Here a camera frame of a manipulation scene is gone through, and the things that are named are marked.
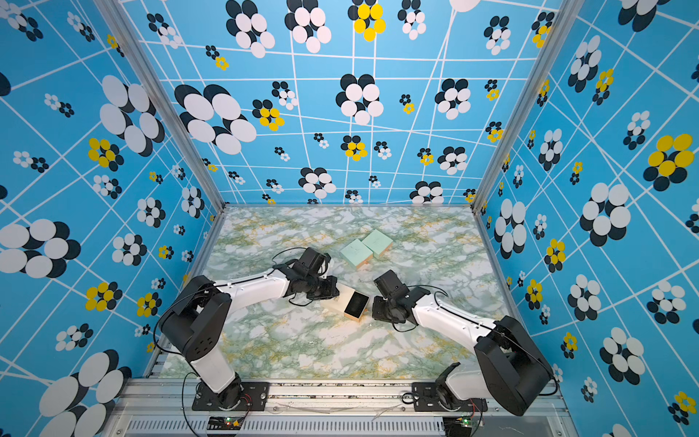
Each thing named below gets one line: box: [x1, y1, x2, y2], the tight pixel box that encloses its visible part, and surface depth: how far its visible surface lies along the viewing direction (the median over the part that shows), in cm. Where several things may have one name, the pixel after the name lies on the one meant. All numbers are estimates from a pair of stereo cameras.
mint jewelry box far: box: [361, 229, 394, 258], surface depth 107 cm
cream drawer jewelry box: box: [320, 282, 370, 323], surface depth 90 cm
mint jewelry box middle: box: [340, 238, 375, 269], surface depth 104 cm
